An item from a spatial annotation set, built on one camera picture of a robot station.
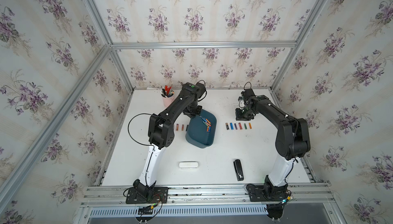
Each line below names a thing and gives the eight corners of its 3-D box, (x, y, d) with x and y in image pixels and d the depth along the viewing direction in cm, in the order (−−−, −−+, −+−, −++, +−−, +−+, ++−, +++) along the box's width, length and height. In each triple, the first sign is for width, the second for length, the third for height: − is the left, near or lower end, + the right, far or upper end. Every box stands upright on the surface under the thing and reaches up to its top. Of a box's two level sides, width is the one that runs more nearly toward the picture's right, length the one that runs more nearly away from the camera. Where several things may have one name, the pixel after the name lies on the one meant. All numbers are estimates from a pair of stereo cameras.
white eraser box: (179, 168, 83) (179, 166, 80) (179, 163, 84) (179, 161, 82) (198, 168, 83) (198, 166, 80) (198, 163, 84) (198, 161, 82)
